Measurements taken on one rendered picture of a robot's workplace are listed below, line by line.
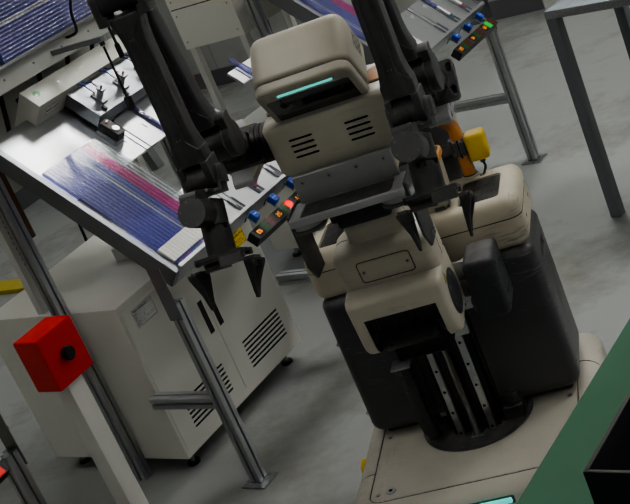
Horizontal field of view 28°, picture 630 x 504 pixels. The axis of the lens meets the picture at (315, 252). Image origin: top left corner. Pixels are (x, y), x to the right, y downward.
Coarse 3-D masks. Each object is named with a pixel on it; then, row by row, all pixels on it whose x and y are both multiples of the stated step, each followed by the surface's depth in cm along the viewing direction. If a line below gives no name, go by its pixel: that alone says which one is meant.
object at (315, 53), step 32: (288, 32) 250; (320, 32) 247; (352, 32) 252; (256, 64) 251; (288, 64) 247; (320, 64) 245; (352, 64) 247; (256, 96) 249; (288, 96) 249; (320, 96) 251; (352, 96) 252
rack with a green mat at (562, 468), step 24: (624, 336) 181; (624, 360) 176; (600, 384) 172; (624, 384) 170; (576, 408) 169; (600, 408) 167; (576, 432) 164; (600, 432) 162; (552, 456) 161; (576, 456) 159; (552, 480) 157; (576, 480) 155
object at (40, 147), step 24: (144, 96) 408; (48, 120) 387; (72, 120) 390; (120, 120) 396; (144, 120) 399; (0, 144) 373; (24, 144) 376; (48, 144) 379; (72, 144) 382; (120, 144) 388; (144, 144) 391; (48, 168) 372
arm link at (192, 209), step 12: (216, 168) 240; (216, 180) 240; (228, 180) 243; (192, 192) 234; (204, 192) 238; (216, 192) 242; (180, 204) 234; (192, 204) 233; (204, 204) 233; (180, 216) 234; (192, 216) 233; (204, 216) 233; (216, 216) 238
